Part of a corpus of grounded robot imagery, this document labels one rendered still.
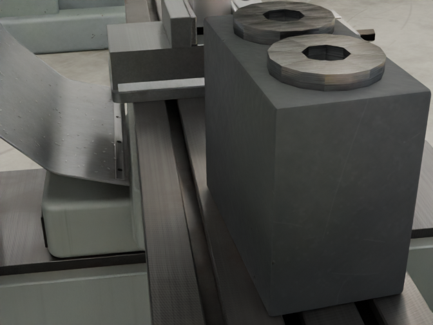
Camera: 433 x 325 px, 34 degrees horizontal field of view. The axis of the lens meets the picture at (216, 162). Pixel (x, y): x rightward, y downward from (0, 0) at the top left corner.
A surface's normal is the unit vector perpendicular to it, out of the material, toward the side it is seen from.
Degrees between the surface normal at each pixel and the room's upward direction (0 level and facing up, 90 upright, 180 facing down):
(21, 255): 0
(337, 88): 90
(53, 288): 90
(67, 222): 90
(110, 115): 14
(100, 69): 0
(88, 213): 90
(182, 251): 0
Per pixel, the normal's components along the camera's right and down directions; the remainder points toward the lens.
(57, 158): 0.45, -0.81
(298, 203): 0.25, 0.46
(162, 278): -0.01, -0.88
